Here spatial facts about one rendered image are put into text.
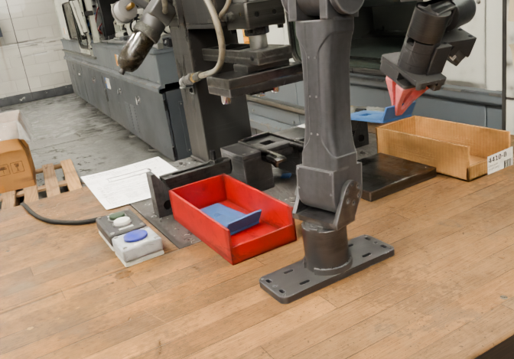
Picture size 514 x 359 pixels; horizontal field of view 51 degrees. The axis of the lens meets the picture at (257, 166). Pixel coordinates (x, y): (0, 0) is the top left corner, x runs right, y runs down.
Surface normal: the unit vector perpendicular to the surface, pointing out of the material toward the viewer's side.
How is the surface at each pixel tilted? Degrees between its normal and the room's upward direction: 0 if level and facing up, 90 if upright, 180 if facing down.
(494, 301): 0
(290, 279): 0
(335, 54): 97
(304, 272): 0
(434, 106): 90
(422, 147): 90
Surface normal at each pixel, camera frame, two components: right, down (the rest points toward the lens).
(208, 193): 0.50, 0.21
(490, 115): -0.89, 0.25
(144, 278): -0.14, -0.94
